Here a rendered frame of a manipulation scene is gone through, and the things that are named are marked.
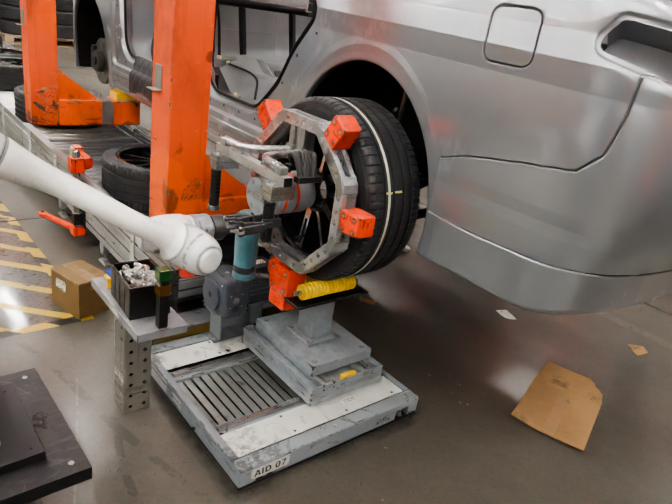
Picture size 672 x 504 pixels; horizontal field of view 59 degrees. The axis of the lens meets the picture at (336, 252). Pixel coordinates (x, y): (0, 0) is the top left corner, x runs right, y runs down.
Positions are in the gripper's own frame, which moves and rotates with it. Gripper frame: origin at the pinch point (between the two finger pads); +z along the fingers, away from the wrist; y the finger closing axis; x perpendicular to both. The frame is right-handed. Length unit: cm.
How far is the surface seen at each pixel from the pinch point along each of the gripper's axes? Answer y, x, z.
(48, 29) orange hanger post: -253, 27, 6
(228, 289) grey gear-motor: -39, -45, 12
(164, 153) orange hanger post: -63, 4, -6
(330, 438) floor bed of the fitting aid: 23, -77, 21
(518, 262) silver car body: 60, 5, 46
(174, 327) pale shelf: -10.6, -38.1, -24.3
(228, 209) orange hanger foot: -60, -20, 22
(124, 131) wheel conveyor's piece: -336, -56, 83
